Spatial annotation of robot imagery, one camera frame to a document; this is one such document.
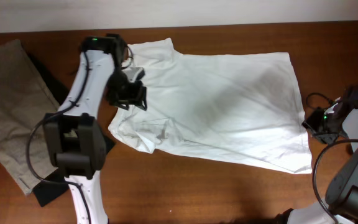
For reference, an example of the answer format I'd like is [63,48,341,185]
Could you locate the black garment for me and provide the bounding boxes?
[26,52,116,208]

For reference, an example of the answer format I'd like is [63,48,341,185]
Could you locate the white t-shirt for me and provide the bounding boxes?
[109,39,312,174]

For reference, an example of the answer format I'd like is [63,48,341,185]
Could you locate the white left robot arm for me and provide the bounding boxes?
[41,34,147,223]

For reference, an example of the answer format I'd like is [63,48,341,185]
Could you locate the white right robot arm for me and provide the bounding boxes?
[272,85,358,224]

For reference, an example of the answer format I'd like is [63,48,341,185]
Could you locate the khaki beige garment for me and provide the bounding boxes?
[0,40,59,195]

